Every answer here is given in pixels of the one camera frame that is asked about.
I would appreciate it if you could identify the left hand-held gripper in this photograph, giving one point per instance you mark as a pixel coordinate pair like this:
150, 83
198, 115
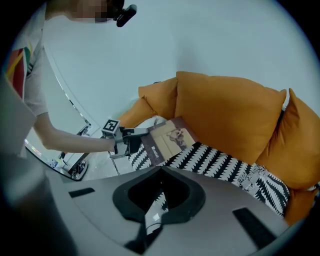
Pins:
116, 140

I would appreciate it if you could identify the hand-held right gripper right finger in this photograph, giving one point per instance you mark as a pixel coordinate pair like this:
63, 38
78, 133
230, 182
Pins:
196, 200

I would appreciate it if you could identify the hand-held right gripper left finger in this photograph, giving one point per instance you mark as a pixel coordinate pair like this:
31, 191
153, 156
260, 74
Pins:
122, 200

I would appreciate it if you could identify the orange sofa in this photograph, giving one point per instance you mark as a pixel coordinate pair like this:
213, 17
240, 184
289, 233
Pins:
135, 112

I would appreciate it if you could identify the brown cover book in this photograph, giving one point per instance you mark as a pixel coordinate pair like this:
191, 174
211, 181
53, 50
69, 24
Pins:
167, 140

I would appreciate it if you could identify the person's left forearm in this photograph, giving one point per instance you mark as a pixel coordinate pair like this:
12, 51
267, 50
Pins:
75, 143

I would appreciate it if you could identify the black and white patterned blanket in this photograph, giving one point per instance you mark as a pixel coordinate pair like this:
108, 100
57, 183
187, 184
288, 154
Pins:
217, 165

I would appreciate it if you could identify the small orange cushion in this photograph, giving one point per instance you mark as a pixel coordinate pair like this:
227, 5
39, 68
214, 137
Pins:
160, 97

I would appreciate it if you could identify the large orange cushion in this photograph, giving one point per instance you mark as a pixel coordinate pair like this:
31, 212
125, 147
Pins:
225, 112
295, 145

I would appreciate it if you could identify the white t-shirt with coloured stripes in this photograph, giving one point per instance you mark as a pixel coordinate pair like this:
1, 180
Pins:
27, 65

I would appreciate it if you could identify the black head-worn camera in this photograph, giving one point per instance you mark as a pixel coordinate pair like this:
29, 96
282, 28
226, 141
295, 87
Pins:
125, 15

